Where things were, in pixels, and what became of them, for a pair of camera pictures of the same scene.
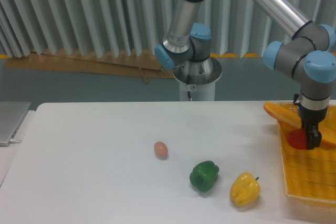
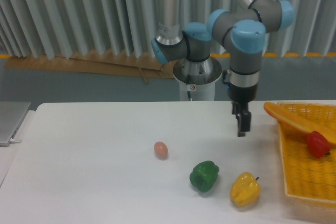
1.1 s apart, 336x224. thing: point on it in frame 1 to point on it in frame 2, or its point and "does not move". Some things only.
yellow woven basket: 307,173 does not move
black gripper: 311,118 to 242,95
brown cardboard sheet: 143,64 does not move
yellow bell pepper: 244,189 does not move
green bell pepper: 204,176 does not move
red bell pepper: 297,138 to 318,144
